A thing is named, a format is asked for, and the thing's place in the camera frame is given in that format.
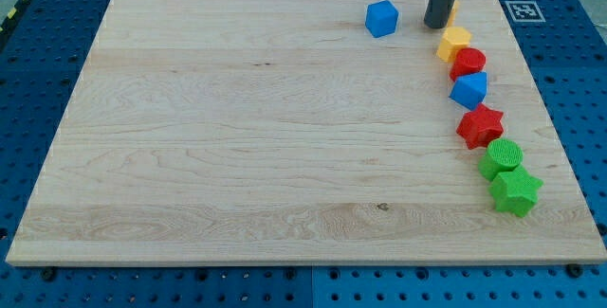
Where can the blue cube block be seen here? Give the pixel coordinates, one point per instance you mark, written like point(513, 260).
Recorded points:
point(381, 18)

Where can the wooden board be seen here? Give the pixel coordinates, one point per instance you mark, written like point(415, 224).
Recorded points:
point(281, 132)

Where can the blue pentagon block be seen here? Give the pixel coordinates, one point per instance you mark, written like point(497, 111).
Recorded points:
point(470, 90)

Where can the red star block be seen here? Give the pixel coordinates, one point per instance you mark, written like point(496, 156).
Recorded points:
point(480, 126)

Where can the yellow hexagon block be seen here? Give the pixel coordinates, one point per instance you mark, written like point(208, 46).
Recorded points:
point(452, 41)

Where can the red cylinder block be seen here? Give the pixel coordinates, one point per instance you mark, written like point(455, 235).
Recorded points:
point(467, 61)

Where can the yellow block behind rod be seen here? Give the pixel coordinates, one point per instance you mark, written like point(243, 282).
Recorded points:
point(453, 13)

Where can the green cylinder block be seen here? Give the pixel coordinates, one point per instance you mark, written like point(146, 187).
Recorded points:
point(501, 155)

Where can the green star block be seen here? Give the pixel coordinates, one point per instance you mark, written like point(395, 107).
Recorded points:
point(515, 191)

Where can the white fiducial marker tag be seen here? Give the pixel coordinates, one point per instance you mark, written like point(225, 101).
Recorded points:
point(524, 11)

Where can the black yellow hazard tape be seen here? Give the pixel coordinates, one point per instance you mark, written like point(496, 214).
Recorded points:
point(12, 19)

